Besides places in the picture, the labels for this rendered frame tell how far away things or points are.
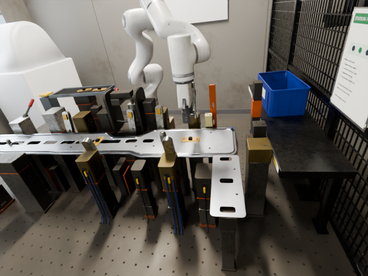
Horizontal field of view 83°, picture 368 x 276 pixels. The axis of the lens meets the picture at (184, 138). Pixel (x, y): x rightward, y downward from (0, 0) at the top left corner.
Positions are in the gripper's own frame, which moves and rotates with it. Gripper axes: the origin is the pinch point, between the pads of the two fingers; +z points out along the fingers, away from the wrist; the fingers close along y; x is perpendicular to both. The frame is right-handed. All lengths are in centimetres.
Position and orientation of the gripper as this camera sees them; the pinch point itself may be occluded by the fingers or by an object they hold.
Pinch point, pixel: (188, 115)
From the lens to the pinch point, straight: 89.9
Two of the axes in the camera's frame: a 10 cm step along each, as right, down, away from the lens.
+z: 1.2, 8.5, 5.1
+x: 9.8, -0.2, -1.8
